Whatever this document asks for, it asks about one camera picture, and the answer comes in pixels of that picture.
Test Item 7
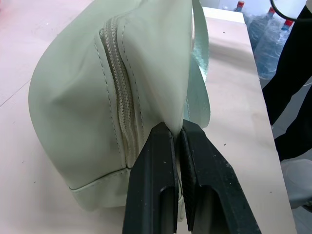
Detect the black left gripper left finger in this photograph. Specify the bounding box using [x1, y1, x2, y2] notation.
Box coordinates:
[122, 121, 179, 234]

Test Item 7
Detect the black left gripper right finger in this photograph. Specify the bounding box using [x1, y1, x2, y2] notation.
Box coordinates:
[179, 120, 263, 234]

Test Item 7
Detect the pale green transparent pouch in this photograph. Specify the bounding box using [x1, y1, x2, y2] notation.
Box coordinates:
[28, 0, 212, 223]

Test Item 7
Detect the person in black trousers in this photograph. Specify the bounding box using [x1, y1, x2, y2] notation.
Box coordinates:
[262, 1, 312, 162]

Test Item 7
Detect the blue water jug red cap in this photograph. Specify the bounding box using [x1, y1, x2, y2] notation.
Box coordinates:
[253, 19, 294, 80]
[233, 0, 246, 13]
[247, 6, 280, 53]

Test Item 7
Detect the black cable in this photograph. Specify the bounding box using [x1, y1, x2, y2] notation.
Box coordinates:
[269, 0, 308, 20]

